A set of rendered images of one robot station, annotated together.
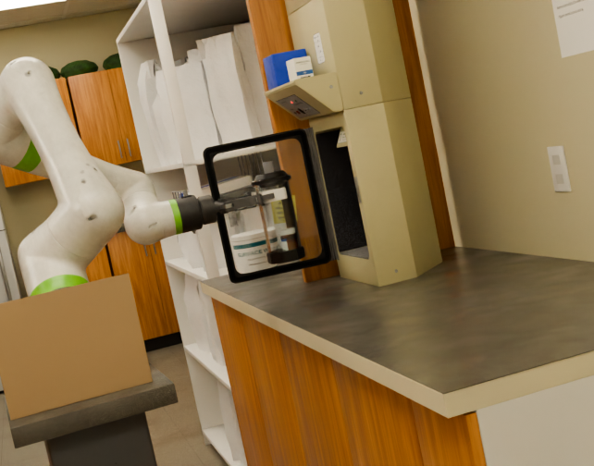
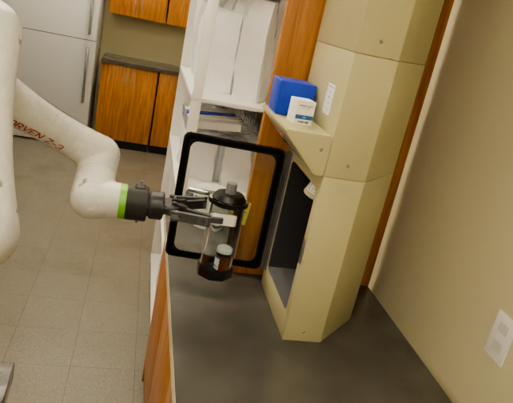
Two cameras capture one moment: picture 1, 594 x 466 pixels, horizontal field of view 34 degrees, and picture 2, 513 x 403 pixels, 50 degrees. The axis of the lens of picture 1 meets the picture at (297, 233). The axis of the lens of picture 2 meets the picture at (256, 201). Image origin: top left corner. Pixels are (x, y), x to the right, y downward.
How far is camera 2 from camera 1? 1.29 m
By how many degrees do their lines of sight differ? 13
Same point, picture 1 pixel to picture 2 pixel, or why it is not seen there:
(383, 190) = (325, 261)
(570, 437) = not seen: outside the picture
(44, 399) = not seen: outside the picture
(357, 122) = (331, 193)
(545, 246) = (445, 372)
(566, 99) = not seen: outside the picture
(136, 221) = (78, 197)
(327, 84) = (318, 146)
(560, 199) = (485, 358)
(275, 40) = (296, 56)
